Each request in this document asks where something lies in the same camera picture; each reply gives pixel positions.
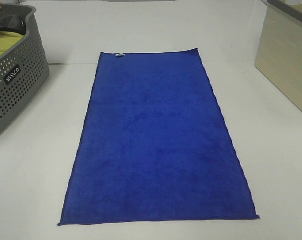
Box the blue microfiber towel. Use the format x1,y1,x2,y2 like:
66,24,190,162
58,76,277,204
59,49,258,226

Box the grey perforated laundry basket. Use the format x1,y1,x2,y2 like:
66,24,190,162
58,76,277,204
0,3,50,134

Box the beige storage box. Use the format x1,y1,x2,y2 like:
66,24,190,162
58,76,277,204
255,0,302,112

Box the yellow-green towel in basket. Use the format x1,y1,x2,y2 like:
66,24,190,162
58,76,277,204
0,31,24,56

